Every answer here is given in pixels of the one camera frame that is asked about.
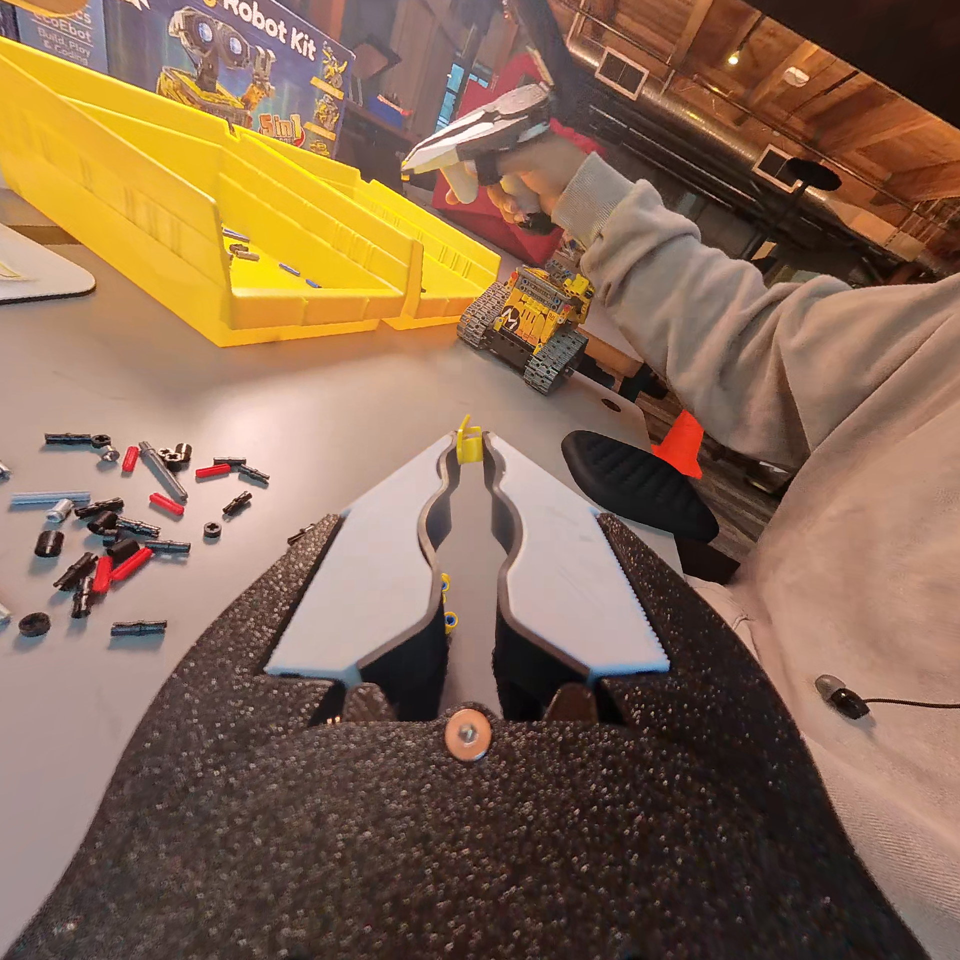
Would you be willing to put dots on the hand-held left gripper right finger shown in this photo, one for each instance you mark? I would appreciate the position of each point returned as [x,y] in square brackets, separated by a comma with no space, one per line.
[585,600]

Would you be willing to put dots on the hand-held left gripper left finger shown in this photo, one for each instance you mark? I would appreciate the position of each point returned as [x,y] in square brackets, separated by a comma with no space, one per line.
[360,600]

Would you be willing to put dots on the small yellow building piece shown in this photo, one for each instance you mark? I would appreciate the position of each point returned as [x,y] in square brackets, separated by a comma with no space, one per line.
[470,440]
[446,593]

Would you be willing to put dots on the blue grey pieces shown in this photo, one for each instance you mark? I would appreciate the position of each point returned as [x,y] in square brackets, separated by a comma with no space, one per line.
[245,252]

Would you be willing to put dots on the yellow plastic bin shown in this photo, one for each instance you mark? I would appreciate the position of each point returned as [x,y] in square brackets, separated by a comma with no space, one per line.
[135,225]
[458,293]

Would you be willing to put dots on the person's right forearm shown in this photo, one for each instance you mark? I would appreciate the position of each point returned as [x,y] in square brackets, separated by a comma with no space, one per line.
[675,285]

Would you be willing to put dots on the grey desk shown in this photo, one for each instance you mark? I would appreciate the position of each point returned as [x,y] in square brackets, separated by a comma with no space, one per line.
[345,405]

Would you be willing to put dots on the grey ceiling vent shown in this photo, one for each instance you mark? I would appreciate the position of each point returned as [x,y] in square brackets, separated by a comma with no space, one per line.
[618,72]

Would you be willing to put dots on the orange traffic cone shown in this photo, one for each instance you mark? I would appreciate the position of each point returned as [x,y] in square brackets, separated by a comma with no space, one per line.
[680,446]

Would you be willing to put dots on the yellow toy robot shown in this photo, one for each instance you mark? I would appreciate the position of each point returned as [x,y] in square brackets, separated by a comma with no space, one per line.
[533,315]

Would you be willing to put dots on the pile of black red pieces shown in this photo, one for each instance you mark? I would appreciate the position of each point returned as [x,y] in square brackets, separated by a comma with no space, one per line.
[113,563]

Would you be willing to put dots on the robot kit box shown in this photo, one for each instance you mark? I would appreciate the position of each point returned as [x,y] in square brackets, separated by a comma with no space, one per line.
[225,60]

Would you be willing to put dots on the person's torso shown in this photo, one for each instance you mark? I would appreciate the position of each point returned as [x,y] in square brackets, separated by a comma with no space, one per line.
[885,570]

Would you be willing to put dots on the blue cardboard box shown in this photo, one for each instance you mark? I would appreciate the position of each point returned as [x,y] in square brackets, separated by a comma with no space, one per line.
[60,23]

